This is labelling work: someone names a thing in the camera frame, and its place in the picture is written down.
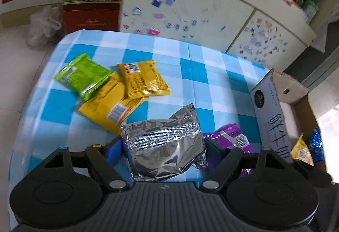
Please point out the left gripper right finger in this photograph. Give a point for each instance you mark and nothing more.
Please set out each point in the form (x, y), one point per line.
(223, 166)

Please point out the cream cabinet with stickers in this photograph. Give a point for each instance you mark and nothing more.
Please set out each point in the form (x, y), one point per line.
(268, 32)

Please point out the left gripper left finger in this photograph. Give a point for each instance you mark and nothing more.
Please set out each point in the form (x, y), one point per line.
(107, 165)

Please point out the silver foil snack packet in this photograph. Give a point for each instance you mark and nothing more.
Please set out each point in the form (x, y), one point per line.
(161, 149)

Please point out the yellow snack packet bottom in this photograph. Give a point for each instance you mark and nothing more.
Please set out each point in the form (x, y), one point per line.
(301, 152)

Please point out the green snack packet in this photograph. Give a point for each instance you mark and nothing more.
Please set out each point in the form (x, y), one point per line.
(84, 76)

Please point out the red brown carton box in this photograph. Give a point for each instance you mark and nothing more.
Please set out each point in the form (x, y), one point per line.
(91, 14)

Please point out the purple snack packet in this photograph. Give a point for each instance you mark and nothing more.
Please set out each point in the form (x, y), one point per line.
(217, 142)

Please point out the clear plastic bag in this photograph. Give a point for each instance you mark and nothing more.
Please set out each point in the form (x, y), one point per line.
(44, 27)

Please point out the open cardboard box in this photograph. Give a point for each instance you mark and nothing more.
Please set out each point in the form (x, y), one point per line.
(283, 112)

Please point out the dark blue snack packet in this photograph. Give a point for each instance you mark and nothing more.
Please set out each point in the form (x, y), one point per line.
(315, 146)

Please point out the blue checkered tablecloth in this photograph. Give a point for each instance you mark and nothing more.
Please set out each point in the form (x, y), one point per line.
(217, 84)

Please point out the yellow snack packet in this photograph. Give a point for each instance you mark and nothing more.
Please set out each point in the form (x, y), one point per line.
(301, 152)
(110, 106)
(143, 80)

